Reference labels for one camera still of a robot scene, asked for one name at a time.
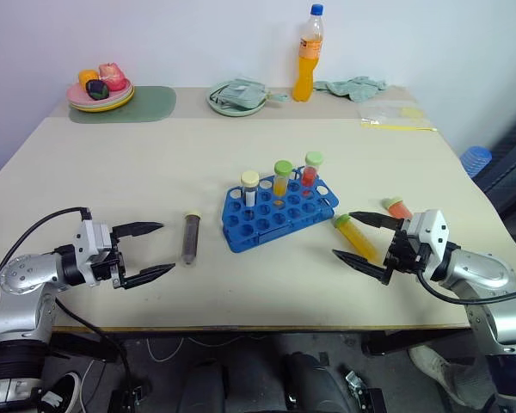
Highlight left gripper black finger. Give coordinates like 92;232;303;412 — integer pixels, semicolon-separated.
121;262;176;291
112;221;165;239

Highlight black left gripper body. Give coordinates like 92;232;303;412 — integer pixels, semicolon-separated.
90;234;128;290

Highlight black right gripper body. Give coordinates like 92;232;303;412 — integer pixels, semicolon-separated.
382;219;427;286

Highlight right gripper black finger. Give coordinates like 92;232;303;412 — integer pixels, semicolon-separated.
331;249;390;285
347;211;402;231

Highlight orange liquid tube, green cap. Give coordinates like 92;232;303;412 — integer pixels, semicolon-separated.
381;196;414;220

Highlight yellow liquid tube, green cap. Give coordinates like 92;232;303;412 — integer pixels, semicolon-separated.
330;213;382;264

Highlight brown tube, pale yellow cap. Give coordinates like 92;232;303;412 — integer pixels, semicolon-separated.
180;209;202;268

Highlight red liquid tube, green cap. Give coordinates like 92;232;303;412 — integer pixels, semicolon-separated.
299;151;325;190

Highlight blue test tube rack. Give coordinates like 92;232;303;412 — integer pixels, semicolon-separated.
220;165;341;254

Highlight amber liquid tube, green cap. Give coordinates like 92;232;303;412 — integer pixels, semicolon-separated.
273;159;294;203

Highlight white-labelled tube, pale yellow cap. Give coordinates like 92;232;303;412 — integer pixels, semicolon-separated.
239;170;260;216

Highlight clear plastic bag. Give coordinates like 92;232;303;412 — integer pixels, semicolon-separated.
357;104;427;124

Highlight blue ribbed plastic stack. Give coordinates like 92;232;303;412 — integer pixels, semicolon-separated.
459;145;494;178

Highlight metal clamp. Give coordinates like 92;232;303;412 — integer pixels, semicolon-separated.
344;370;386;413

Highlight yellow plate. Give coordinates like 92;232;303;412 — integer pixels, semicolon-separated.
68;90;136;114

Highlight green placemat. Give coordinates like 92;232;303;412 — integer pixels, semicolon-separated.
67;85;177;125

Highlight light green stacked plate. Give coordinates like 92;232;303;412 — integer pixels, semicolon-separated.
67;88;135;110

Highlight dark rounded shape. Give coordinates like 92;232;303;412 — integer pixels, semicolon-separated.
281;351;362;413

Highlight black and white shoe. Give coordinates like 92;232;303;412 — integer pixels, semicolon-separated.
38;372;83;413

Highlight crumpled green cloth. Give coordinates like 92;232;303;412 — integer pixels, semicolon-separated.
312;76;389;103

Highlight dark purple toy fruit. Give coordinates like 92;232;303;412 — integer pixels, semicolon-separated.
84;78;111;101

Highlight pink plate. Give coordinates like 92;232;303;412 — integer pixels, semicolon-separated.
66;79;134;107

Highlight mint green plate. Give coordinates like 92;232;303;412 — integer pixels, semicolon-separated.
206;81;268;118

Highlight pink toy peach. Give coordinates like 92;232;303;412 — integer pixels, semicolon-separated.
97;62;126;92

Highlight orange drink bottle, blue cap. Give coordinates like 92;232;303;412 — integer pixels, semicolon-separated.
292;3;326;104

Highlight orange toy fruit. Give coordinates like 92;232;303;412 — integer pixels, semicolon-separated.
77;70;100;89

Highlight grey-green fabric pouch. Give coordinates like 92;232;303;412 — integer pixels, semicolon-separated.
210;77;292;111

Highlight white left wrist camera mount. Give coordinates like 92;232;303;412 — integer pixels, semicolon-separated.
71;219;114;287

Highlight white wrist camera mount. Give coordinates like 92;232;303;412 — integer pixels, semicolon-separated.
402;209;451;281
71;219;114;287

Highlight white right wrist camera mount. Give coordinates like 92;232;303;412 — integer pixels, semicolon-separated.
402;209;451;281

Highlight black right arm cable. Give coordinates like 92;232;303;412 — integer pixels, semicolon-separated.
415;266;516;306

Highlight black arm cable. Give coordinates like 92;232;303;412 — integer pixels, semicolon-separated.
415;266;516;306
0;206;134;413

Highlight thin white cable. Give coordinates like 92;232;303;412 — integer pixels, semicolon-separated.
145;337;186;364

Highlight black table frame bar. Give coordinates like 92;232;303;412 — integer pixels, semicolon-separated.
50;333;118;363
360;330;478;356

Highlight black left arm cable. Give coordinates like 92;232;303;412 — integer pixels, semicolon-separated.
0;206;134;413

